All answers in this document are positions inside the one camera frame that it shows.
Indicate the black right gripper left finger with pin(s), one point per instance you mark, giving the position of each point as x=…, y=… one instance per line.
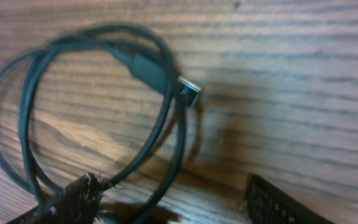
x=77, y=203

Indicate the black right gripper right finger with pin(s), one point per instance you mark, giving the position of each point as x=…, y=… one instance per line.
x=265, y=203

